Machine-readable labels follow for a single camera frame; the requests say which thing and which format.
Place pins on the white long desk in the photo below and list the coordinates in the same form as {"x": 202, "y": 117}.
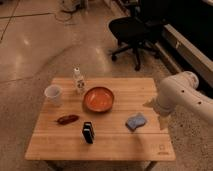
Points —
{"x": 198, "y": 60}

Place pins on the black office chair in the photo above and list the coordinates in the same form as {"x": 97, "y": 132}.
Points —
{"x": 144, "y": 24}

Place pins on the small spray bottle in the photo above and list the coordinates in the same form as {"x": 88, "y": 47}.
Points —
{"x": 79, "y": 80}

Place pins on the orange bowl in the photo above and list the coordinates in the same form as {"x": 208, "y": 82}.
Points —
{"x": 98, "y": 99}

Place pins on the black standing eraser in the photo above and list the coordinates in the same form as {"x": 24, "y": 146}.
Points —
{"x": 88, "y": 132}

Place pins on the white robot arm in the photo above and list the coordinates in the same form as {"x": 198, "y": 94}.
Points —
{"x": 180, "y": 89}

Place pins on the brown red spoon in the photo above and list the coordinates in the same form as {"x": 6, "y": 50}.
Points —
{"x": 67, "y": 119}

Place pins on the clear plastic cup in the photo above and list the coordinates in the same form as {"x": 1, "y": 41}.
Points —
{"x": 53, "y": 93}

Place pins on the wooden table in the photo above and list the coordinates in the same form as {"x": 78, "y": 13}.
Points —
{"x": 113, "y": 141}

